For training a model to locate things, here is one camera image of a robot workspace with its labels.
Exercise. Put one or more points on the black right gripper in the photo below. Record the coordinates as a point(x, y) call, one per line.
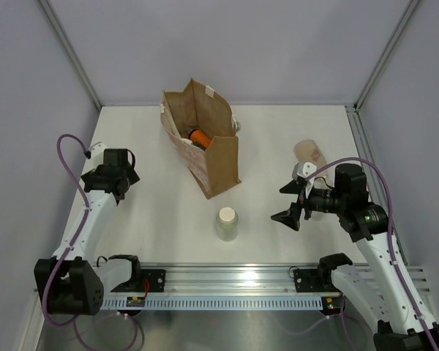
point(291, 216)

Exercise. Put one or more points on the white slotted cable duct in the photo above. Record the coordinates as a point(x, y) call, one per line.
point(213, 303)

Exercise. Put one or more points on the aluminium rail frame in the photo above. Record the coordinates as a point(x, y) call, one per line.
point(230, 279)

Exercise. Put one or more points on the beige lotion pump bottle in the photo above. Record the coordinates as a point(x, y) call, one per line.
point(308, 151)

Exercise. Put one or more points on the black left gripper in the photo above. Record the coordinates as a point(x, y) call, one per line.
point(96, 172)

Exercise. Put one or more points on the orange pump bottle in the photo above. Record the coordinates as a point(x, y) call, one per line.
point(198, 139)

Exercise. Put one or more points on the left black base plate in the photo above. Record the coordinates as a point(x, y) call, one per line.
point(153, 279)

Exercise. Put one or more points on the brown canvas tote bag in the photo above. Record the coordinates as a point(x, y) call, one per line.
point(203, 129)

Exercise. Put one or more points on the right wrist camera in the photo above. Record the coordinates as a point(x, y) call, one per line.
point(303, 175)

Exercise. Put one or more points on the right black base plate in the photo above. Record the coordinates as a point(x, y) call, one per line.
point(311, 281)

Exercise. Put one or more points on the clear jar white lid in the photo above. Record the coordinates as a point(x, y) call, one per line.
point(226, 224)

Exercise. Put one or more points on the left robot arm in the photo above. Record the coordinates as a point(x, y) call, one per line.
point(82, 240)

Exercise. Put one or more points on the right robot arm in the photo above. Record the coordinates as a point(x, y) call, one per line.
point(394, 311)

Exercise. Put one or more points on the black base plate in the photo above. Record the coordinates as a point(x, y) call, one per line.
point(153, 279)
point(311, 281)

